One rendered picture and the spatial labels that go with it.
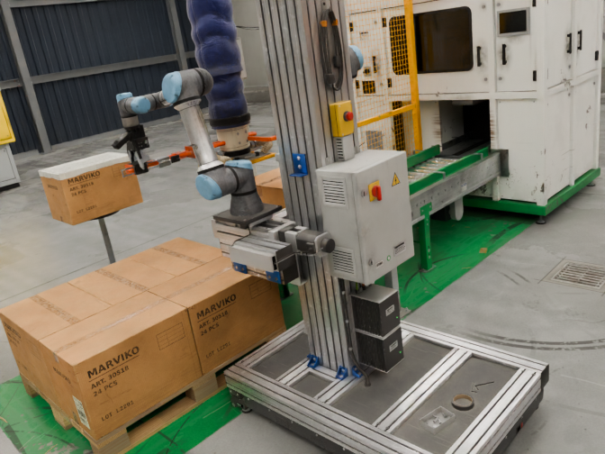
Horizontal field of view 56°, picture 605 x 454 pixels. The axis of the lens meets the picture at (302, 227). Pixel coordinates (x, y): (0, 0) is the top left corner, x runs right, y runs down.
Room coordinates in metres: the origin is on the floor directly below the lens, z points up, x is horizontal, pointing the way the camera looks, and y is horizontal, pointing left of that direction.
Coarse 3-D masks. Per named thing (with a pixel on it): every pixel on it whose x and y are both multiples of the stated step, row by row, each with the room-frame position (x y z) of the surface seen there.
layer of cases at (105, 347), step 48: (96, 288) 2.98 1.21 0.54; (144, 288) 2.87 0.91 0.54; (192, 288) 2.77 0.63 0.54; (240, 288) 2.78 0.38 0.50; (48, 336) 2.46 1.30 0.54; (96, 336) 2.39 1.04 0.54; (144, 336) 2.38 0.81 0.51; (192, 336) 2.54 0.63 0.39; (240, 336) 2.74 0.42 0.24; (48, 384) 2.50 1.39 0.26; (96, 384) 2.20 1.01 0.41; (144, 384) 2.34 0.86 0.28; (96, 432) 2.16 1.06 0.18
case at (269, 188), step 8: (256, 176) 3.42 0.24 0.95; (264, 176) 3.39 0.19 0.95; (272, 176) 3.35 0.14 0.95; (280, 176) 3.32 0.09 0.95; (256, 184) 3.22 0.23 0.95; (264, 184) 3.19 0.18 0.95; (272, 184) 3.16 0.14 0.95; (280, 184) 3.13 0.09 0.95; (264, 192) 3.15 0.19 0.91; (272, 192) 3.10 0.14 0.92; (280, 192) 3.05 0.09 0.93; (264, 200) 3.16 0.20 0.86; (272, 200) 3.11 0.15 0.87; (280, 200) 3.05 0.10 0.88
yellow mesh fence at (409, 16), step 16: (384, 0) 4.78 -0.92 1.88; (368, 16) 4.64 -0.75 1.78; (384, 16) 4.77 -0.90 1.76; (352, 32) 4.49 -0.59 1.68; (384, 32) 4.76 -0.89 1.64; (368, 48) 4.61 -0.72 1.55; (400, 64) 4.88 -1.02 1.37; (416, 64) 5.00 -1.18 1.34; (416, 80) 4.99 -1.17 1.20; (400, 96) 4.85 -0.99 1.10; (416, 96) 4.98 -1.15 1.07; (400, 112) 4.82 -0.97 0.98; (416, 112) 4.98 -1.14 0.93; (416, 128) 4.99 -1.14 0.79; (368, 144) 4.53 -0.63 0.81; (416, 144) 5.00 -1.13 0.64
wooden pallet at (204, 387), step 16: (272, 336) 2.88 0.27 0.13; (240, 352) 2.72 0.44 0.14; (32, 384) 2.72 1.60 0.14; (192, 384) 2.50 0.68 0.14; (208, 384) 2.56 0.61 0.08; (224, 384) 2.63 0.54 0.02; (48, 400) 2.57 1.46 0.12; (192, 400) 2.53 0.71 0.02; (64, 416) 2.42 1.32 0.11; (160, 416) 2.43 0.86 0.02; (176, 416) 2.42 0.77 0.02; (112, 432) 2.20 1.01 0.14; (128, 432) 2.34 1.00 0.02; (144, 432) 2.32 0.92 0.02; (96, 448) 2.16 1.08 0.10; (112, 448) 2.18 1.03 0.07; (128, 448) 2.23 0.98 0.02
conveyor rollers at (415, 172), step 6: (420, 162) 4.75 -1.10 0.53; (426, 162) 4.72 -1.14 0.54; (432, 162) 4.67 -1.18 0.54; (438, 162) 4.63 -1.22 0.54; (444, 162) 4.59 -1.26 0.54; (450, 162) 4.55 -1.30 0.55; (408, 168) 4.55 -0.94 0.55; (414, 168) 4.52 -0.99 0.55; (420, 168) 4.55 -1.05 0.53; (426, 168) 4.51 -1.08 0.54; (432, 168) 4.47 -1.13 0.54; (438, 168) 4.43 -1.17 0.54; (408, 174) 4.43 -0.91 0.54; (414, 174) 4.38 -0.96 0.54; (420, 174) 4.34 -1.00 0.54; (426, 174) 4.31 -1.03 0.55; (414, 180) 4.18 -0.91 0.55
